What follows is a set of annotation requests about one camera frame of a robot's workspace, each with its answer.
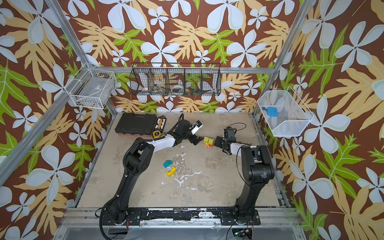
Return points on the black wire basket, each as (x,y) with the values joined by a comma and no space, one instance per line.
(178,79)

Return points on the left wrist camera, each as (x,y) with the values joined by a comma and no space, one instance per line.
(197,126)

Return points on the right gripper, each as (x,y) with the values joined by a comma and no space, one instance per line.
(220,142)

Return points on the teal wood block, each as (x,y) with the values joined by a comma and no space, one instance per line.
(168,164)

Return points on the blue object in basket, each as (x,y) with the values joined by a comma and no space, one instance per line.
(271,111)

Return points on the yellow arch block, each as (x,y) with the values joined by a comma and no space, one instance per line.
(171,172)

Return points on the white wire basket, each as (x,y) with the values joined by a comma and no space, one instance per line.
(91,87)

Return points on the white mesh basket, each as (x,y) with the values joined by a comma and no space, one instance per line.
(294,115)

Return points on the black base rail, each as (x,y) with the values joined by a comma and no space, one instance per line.
(227,216)

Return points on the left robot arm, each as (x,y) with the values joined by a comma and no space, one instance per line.
(137,159)

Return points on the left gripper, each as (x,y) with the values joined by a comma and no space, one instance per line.
(198,140)

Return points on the black tool case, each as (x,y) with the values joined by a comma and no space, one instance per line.
(136,124)

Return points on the electronics board with led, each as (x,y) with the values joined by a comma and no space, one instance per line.
(242,234)

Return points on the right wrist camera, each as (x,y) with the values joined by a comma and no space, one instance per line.
(230,134)

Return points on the yellow tape measure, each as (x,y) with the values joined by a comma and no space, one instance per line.
(157,134)

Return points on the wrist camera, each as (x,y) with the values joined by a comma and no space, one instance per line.
(197,126)
(230,134)

